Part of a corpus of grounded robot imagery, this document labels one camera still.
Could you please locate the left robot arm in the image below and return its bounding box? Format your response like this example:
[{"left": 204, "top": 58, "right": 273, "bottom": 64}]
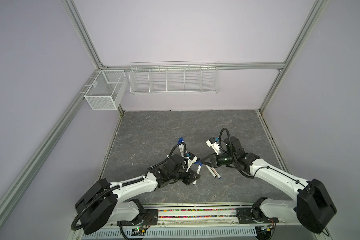
[{"left": 71, "top": 155, "right": 201, "bottom": 235}]

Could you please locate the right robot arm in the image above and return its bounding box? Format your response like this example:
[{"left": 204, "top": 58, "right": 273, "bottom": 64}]
[{"left": 201, "top": 137, "right": 337, "bottom": 234}]

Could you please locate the white mesh box basket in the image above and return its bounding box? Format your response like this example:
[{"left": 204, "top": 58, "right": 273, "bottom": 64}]
[{"left": 85, "top": 70, "right": 128, "bottom": 111}]

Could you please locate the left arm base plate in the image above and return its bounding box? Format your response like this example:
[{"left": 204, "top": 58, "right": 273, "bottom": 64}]
[{"left": 121, "top": 209, "right": 159, "bottom": 226}]

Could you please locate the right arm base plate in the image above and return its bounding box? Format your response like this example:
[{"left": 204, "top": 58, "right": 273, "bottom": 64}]
[{"left": 236, "top": 207, "right": 279, "bottom": 224}]

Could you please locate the white wire wall basket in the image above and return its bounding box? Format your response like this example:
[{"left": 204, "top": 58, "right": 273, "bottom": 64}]
[{"left": 129, "top": 61, "right": 220, "bottom": 94}]

